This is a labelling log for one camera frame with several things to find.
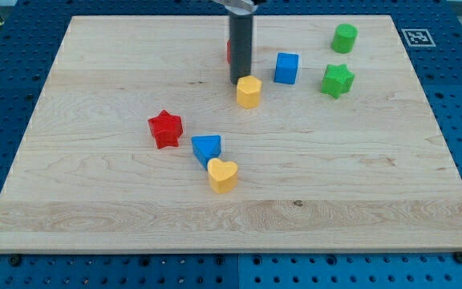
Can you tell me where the yellow hexagon block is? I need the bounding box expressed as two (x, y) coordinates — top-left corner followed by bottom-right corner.
(237, 75), (262, 108)

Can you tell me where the black bolt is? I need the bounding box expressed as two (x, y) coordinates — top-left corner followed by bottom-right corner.
(453, 251), (462, 264)
(8, 254), (22, 267)

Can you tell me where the blue cube block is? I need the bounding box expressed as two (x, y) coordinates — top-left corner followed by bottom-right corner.
(274, 52), (299, 84)

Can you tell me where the yellow heart block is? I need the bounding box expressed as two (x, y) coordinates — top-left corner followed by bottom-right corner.
(207, 158), (238, 193)

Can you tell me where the white fiducial marker tag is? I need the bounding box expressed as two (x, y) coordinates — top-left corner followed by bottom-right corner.
(402, 28), (436, 47)

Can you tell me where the green star block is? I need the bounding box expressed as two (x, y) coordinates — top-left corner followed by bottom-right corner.
(321, 64), (355, 99)

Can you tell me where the red block behind tool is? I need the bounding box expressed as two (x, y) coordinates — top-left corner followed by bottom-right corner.
(226, 39), (231, 65)

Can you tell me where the black bolt front right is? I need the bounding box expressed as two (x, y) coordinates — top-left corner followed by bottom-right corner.
(453, 251), (462, 264)

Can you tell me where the silver tool mount bracket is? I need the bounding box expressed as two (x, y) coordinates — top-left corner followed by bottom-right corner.
(212, 0), (266, 13)

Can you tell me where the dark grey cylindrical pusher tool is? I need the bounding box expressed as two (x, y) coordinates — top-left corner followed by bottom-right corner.
(229, 10), (253, 84)

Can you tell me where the light wooden board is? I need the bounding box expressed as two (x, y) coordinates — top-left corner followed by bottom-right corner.
(0, 15), (462, 254)

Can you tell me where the red star block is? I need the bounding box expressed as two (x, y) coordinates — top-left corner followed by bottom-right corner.
(148, 110), (183, 149)

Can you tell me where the blue triangle block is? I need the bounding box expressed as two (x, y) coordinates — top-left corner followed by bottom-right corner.
(191, 135), (221, 169)

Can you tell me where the green cylinder block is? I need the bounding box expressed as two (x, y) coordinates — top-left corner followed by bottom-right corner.
(331, 23), (358, 54)

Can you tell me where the black bolt front left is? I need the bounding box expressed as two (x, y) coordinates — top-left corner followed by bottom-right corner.
(8, 254), (22, 267)

